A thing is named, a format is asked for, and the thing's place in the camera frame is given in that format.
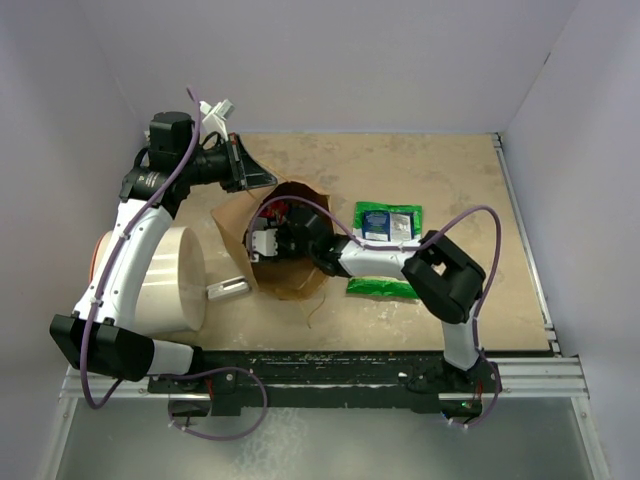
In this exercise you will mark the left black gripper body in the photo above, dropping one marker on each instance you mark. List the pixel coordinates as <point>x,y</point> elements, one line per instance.
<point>234,181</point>

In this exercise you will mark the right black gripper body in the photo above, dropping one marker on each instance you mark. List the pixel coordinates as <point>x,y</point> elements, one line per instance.
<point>289,245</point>

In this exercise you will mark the brown paper bag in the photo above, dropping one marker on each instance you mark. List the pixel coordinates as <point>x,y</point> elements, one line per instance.
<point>287,280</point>

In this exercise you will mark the green Chuba snack bag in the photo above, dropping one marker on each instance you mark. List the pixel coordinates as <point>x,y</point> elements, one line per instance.
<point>383,286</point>

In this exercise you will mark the blue Kettle chips bag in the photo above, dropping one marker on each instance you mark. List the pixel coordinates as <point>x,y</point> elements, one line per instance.
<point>387,226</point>

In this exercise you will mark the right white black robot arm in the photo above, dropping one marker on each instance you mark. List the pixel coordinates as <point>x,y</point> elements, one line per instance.
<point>448,282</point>

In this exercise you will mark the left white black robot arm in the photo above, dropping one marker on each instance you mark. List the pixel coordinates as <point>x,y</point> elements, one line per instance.
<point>100,335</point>

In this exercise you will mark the red snack packet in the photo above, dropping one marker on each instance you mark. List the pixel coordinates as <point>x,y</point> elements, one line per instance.
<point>275,211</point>

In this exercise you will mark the small white rectangular device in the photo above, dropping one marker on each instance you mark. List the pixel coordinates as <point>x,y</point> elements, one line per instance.
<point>228,289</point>

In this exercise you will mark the white cylindrical bucket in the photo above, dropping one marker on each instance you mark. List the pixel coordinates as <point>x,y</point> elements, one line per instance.
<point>173,297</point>

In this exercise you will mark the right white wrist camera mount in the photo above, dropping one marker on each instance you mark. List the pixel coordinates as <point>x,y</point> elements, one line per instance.
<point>264,245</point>

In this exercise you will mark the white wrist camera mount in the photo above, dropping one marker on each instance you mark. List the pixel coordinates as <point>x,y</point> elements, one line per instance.
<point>214,118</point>
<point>264,245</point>

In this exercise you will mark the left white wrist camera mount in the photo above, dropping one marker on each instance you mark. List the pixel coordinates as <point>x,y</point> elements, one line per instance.
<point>214,118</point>

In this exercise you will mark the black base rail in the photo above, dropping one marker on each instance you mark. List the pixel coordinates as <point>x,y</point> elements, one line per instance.
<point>419,381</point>

